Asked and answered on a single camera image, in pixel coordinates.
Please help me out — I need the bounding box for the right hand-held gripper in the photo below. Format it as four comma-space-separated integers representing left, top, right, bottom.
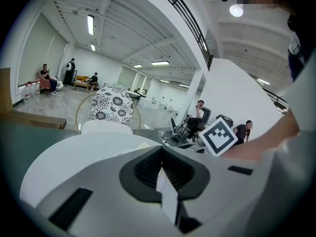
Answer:
198, 116, 239, 158

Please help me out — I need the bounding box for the round ceiling lamp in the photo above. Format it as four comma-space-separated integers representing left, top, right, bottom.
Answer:
229, 4, 244, 17

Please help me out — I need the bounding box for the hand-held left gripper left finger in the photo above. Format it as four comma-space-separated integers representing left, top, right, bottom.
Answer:
34, 146, 179, 237

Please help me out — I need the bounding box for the wooden bench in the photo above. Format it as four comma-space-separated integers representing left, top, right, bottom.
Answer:
0, 112, 67, 130

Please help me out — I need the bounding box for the floral black and white chair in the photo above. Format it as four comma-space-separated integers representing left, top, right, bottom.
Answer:
80, 86, 134, 135

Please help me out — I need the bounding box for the wooden panel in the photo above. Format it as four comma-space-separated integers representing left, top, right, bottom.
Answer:
0, 67, 13, 114

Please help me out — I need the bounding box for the tangle of cables and devices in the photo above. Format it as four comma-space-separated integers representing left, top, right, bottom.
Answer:
158, 118, 198, 150

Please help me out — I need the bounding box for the person's right forearm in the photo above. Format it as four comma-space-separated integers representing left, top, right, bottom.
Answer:
221, 109, 301, 161

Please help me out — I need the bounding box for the orange sofa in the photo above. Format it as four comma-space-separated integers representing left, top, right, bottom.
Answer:
75, 75, 99, 88

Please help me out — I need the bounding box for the black balcony railing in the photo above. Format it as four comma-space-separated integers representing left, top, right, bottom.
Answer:
150, 0, 214, 71

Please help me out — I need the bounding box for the gold-rimmed round glass table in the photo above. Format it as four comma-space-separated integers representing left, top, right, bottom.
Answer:
76, 90, 142, 135

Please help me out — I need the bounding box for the low wooden coffee table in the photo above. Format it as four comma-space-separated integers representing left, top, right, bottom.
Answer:
73, 80, 90, 93

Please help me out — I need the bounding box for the black office chair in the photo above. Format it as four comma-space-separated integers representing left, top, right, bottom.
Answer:
201, 107, 212, 130

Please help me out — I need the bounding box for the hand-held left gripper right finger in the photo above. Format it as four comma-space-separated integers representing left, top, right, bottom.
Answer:
161, 146, 275, 237

